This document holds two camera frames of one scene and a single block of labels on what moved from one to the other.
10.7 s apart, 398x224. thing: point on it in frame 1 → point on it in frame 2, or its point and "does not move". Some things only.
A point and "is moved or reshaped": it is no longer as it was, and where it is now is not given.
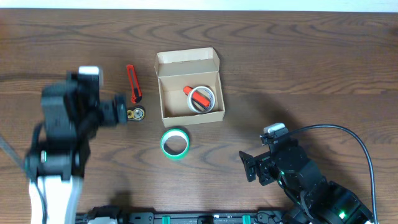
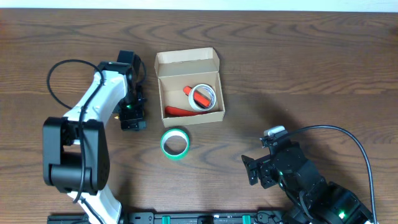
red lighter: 196,97 does not move
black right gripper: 261,166 does not move
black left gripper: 120,109 → 132,123
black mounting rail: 262,217 does not move
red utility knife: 135,91 is moved or reshaped
